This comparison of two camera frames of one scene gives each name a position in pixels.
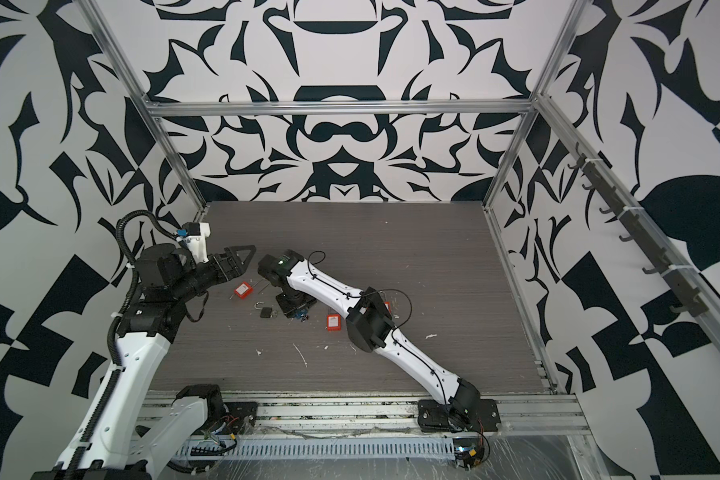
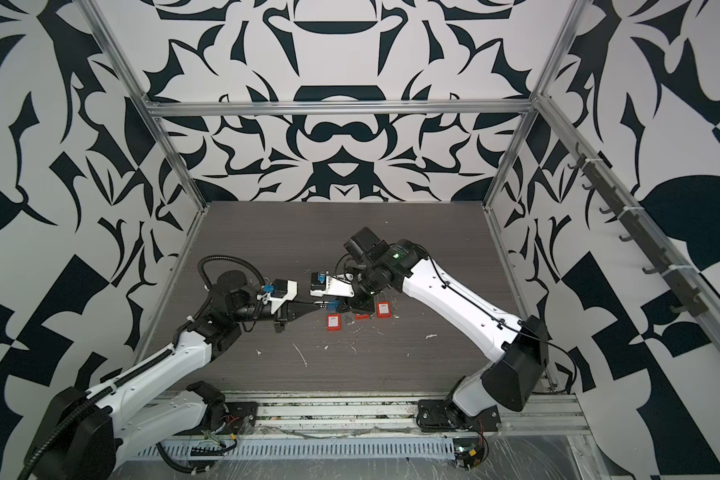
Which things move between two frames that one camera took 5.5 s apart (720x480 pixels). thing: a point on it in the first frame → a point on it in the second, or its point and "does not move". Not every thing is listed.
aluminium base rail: (379, 414) does not move
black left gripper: (224, 273) → (294, 310)
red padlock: (334, 322) does not move
